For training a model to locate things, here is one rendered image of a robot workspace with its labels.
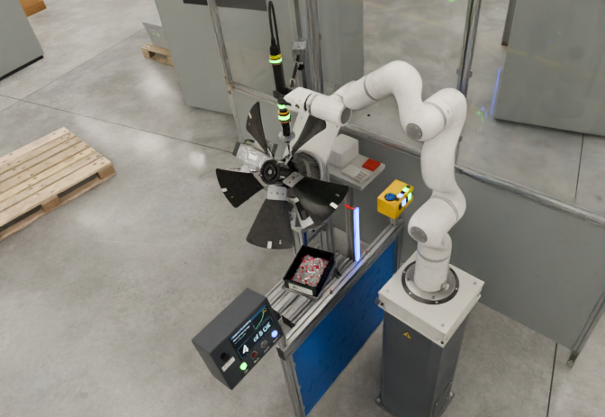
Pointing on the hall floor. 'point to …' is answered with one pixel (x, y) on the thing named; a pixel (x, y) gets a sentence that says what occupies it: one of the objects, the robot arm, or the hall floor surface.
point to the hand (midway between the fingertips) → (281, 92)
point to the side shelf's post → (350, 224)
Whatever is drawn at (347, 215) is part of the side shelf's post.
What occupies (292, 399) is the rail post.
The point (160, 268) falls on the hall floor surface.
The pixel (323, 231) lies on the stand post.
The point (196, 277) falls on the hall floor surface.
